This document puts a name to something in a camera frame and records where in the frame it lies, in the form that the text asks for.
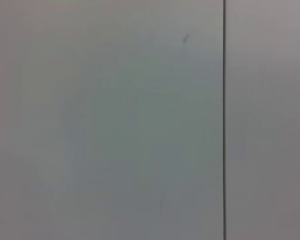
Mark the black vertical wall strip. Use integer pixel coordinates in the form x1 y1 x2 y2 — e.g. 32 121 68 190
222 0 227 240

